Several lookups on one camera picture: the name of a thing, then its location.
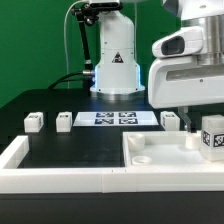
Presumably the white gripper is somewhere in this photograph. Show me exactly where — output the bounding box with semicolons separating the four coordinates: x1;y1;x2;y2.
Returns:
148;26;224;132

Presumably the white square tabletop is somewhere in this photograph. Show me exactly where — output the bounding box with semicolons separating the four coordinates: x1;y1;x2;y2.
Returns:
123;131;224;166

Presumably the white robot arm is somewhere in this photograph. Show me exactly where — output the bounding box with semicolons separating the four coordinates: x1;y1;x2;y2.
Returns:
89;0;224;129

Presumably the white marker sheet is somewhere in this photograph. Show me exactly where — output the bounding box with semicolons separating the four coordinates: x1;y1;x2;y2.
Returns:
74;111;158;126

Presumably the white U-shaped fence wall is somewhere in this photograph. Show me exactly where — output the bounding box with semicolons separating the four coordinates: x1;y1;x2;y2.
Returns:
0;136;224;194

